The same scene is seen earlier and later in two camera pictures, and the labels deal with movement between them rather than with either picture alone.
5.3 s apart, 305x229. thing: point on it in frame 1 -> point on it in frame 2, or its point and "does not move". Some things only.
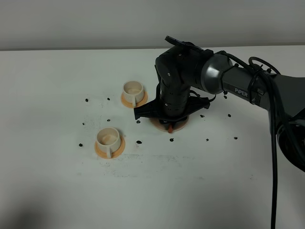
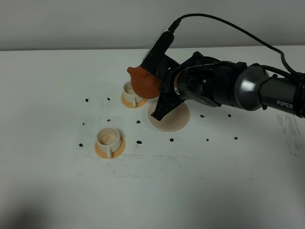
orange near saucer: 103,154 does not move
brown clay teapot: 170,130 -> 144,84
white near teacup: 108,140 does not move
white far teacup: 133,91 does not move
